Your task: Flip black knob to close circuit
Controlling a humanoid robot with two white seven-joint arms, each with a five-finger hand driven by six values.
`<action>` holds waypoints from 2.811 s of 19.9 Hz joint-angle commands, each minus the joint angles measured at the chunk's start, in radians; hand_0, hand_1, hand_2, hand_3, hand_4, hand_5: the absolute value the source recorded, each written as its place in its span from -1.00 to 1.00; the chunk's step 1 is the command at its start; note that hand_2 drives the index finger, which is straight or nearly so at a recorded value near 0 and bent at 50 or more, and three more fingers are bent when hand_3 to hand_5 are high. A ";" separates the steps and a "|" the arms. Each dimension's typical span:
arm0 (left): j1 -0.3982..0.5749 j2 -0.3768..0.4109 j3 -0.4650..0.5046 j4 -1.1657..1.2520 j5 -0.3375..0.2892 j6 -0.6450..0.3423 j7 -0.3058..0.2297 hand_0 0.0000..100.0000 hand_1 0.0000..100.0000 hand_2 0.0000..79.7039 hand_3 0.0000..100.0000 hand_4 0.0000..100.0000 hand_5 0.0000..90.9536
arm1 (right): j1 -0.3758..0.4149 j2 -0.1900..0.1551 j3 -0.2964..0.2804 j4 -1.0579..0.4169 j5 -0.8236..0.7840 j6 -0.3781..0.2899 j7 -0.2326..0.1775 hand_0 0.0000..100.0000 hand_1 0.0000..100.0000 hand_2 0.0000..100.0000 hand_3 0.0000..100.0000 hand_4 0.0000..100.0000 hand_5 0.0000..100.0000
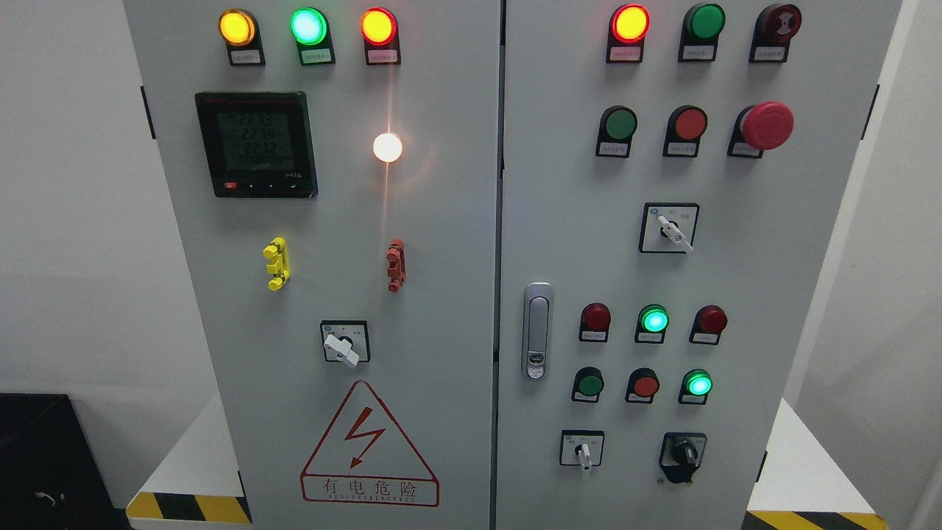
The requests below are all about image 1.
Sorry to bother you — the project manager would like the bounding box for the white selector switch lower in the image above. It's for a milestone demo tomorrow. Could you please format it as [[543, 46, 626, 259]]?
[[559, 429, 605, 473]]

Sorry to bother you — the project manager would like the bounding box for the lit green light lower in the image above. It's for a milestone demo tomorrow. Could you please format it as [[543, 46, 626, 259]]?
[[677, 368, 713, 406]]

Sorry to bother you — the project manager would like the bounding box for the white selector switch left door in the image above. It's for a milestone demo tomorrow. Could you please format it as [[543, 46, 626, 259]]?
[[319, 319, 372, 369]]

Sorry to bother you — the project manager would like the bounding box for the red terminal clip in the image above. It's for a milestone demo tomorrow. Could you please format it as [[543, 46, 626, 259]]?
[[386, 238, 407, 293]]

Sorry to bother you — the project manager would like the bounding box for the white selector switch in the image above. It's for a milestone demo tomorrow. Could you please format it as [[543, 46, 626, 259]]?
[[559, 429, 605, 473], [639, 202, 700, 254]]

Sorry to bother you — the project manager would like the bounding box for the grey cabinet door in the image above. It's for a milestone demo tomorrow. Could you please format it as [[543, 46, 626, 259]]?
[[495, 1, 902, 529], [124, 1, 502, 529]]

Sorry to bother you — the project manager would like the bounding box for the red indicator light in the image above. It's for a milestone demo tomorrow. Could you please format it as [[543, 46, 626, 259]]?
[[360, 6, 401, 65], [606, 4, 651, 64]]

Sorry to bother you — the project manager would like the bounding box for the dark red light right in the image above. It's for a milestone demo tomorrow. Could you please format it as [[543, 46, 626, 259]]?
[[689, 305, 728, 346]]

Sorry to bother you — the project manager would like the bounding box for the grey cabinet left door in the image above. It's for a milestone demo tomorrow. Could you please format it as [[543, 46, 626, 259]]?
[[124, 1, 502, 529]]

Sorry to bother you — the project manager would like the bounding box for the black box lower left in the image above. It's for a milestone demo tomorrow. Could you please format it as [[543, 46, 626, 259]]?
[[1, 393, 122, 529]]

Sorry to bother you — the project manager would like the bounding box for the green push button lower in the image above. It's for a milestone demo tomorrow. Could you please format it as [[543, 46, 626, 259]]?
[[570, 367, 605, 403]]

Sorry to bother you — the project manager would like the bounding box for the red push button lower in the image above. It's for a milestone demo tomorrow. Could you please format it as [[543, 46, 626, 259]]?
[[625, 367, 660, 405]]

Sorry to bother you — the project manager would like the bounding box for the white glowing indicator light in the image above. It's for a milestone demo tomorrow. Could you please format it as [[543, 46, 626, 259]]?
[[372, 132, 403, 163]]

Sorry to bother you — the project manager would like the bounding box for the green push button upper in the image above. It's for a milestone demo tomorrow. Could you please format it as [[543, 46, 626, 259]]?
[[595, 105, 638, 158]]

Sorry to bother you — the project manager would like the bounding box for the green push button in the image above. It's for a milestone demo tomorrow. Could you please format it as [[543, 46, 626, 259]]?
[[595, 105, 638, 158], [570, 367, 605, 403]]

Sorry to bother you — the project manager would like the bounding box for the red indicator light top right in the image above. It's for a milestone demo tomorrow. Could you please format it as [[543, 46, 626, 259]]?
[[606, 4, 651, 64]]

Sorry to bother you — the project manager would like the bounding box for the dark red light left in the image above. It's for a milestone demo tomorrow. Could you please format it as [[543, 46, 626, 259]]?
[[578, 303, 612, 343]]

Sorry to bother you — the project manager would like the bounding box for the red emergency stop button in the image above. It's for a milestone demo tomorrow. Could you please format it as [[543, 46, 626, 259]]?
[[727, 101, 795, 160]]

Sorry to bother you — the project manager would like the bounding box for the red push button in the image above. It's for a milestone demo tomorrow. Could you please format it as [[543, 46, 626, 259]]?
[[662, 105, 709, 158], [625, 367, 660, 405]]

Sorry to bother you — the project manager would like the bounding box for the dark red buzzer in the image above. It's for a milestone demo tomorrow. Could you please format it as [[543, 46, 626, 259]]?
[[749, 4, 803, 63]]

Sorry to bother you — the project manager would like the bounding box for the yellow indicator light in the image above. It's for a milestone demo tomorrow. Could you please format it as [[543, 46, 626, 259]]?
[[218, 9, 266, 66]]

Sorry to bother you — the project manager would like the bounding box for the black digital power meter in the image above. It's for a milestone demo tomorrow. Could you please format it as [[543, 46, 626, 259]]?
[[194, 91, 319, 199]]

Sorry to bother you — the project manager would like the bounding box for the red indicator light top left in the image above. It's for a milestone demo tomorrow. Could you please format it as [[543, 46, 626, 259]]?
[[360, 6, 401, 65]]

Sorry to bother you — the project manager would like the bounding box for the lit green light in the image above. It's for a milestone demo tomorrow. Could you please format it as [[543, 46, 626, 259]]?
[[677, 368, 713, 406], [634, 304, 670, 345]]

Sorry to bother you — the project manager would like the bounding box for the red push button upper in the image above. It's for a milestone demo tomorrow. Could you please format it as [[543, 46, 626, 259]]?
[[662, 105, 709, 158]]

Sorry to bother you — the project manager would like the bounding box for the dark red light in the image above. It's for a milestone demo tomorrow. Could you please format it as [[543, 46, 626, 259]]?
[[689, 305, 728, 346], [578, 303, 612, 343]]

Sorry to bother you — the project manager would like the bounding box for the black rotary knob switch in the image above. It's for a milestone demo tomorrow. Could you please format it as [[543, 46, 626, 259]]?
[[659, 432, 708, 484]]

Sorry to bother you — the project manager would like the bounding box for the dark green indicator light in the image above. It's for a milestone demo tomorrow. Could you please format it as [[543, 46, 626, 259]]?
[[679, 3, 726, 63]]

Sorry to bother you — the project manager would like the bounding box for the silver door lock handle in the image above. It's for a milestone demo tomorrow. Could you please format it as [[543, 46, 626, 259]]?
[[521, 281, 554, 381]]

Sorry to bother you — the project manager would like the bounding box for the green indicator light top left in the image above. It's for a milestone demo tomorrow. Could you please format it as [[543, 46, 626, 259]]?
[[290, 7, 336, 66]]

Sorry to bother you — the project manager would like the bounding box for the lit green light middle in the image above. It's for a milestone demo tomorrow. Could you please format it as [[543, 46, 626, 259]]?
[[634, 304, 670, 345]]

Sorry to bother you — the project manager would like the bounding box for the grey cabinet right door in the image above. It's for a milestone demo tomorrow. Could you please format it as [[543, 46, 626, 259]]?
[[495, 1, 902, 529]]

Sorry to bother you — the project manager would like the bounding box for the yellow terminal clip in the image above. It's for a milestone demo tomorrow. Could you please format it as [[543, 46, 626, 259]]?
[[262, 237, 291, 292]]

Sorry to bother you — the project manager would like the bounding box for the red electric hazard warning sign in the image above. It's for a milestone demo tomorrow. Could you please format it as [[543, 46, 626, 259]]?
[[300, 380, 440, 507]]

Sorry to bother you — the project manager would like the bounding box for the white selector switch upper right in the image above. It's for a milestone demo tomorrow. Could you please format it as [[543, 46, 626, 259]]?
[[639, 202, 700, 254]]

